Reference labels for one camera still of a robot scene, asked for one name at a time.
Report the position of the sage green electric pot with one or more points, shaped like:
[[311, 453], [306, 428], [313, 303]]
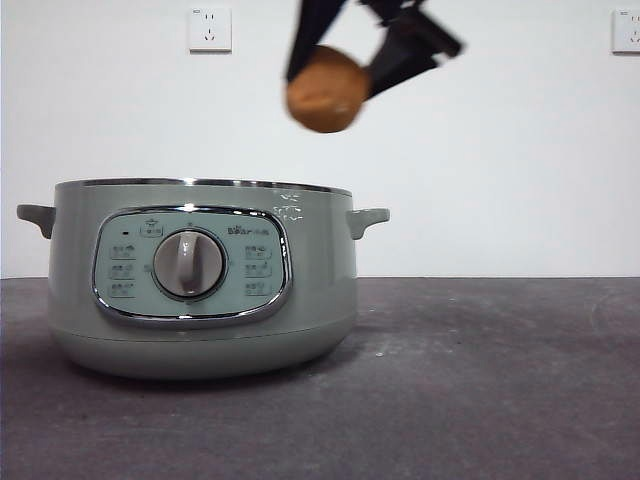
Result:
[[200, 325]]

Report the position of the white wall socket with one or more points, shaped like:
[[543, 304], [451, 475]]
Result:
[[210, 30], [627, 32]]

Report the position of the brown potato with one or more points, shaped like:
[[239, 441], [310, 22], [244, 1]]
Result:
[[325, 90]]

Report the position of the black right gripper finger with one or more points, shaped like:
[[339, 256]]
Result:
[[311, 35], [405, 55]]

